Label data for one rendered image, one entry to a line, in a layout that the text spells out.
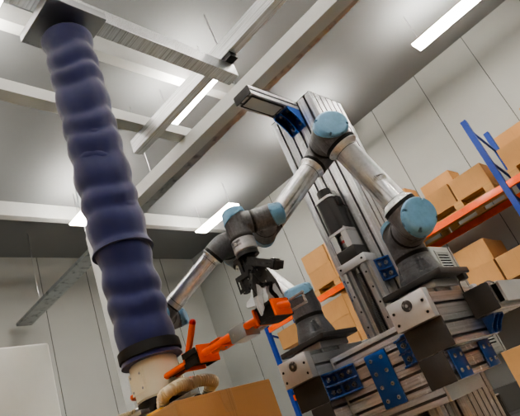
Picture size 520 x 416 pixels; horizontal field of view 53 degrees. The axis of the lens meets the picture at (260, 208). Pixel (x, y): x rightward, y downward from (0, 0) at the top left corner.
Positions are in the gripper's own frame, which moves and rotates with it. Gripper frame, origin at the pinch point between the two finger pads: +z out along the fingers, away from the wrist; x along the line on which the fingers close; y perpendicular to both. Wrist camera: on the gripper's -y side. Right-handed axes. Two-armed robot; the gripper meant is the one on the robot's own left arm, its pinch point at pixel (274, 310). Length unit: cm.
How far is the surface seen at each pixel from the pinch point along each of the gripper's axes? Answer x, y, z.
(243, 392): -5.8, 28.4, 15.4
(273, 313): 3.5, -2.2, 1.6
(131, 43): -42, 63, -187
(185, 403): 17.1, 28.5, 14.4
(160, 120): -113, 130, -203
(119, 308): 11, 58, -27
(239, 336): 3.5, 13.0, 2.1
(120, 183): 2, 50, -77
